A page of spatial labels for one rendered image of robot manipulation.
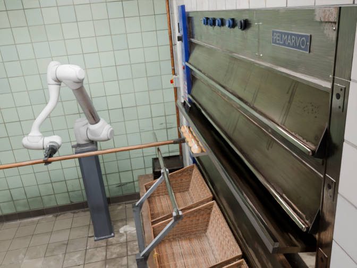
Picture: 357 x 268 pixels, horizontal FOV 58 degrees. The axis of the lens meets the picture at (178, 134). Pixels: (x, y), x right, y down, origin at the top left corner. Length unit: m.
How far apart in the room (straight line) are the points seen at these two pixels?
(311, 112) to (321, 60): 0.15
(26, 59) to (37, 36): 0.25
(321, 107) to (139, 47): 2.67
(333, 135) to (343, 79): 0.15
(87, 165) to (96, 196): 0.35
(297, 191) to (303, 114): 0.27
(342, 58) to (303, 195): 0.47
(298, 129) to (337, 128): 0.17
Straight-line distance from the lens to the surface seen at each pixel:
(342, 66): 0.89
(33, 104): 3.67
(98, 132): 2.86
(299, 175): 1.17
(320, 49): 0.98
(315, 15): 0.97
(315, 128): 0.99
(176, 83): 3.20
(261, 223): 1.15
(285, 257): 1.42
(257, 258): 1.71
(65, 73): 2.61
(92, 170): 3.15
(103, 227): 3.47
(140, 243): 2.34
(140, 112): 3.59
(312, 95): 1.04
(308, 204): 1.12
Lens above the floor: 2.13
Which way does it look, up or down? 21 degrees down
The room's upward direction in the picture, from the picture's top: 5 degrees counter-clockwise
